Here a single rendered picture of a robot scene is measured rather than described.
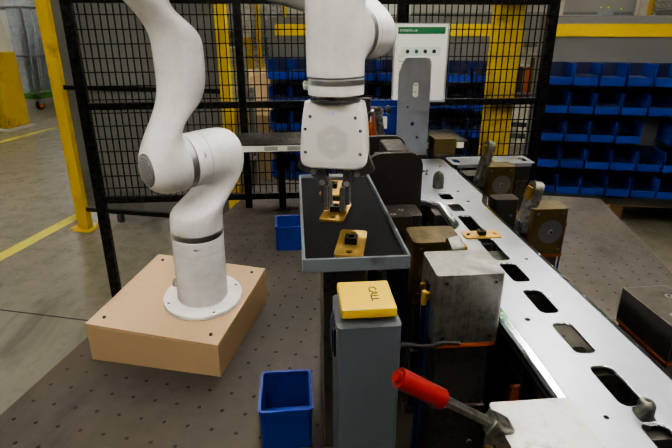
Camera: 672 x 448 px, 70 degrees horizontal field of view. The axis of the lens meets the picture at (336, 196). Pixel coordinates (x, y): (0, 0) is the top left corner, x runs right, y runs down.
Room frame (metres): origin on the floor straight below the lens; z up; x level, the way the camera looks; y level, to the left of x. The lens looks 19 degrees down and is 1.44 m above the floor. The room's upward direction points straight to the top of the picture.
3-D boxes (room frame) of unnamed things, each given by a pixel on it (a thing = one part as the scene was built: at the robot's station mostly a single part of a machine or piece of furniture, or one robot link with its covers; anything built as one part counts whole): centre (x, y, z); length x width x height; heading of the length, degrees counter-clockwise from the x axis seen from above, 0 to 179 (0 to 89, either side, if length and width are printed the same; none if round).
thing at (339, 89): (0.72, 0.00, 1.36); 0.09 x 0.08 x 0.03; 79
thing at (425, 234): (0.81, -0.17, 0.89); 0.12 x 0.08 x 0.38; 95
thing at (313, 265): (0.73, -0.01, 1.16); 0.37 x 0.14 x 0.02; 5
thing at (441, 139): (1.73, -0.39, 0.88); 0.08 x 0.08 x 0.36; 5
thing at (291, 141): (1.86, -0.05, 1.01); 0.90 x 0.22 x 0.03; 95
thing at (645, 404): (0.46, -0.37, 1.00); 0.02 x 0.02 x 0.04
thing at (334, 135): (0.72, 0.00, 1.29); 0.10 x 0.07 x 0.11; 79
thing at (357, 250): (0.60, -0.02, 1.17); 0.08 x 0.04 x 0.01; 173
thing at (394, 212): (0.87, -0.12, 0.90); 0.05 x 0.05 x 0.40; 5
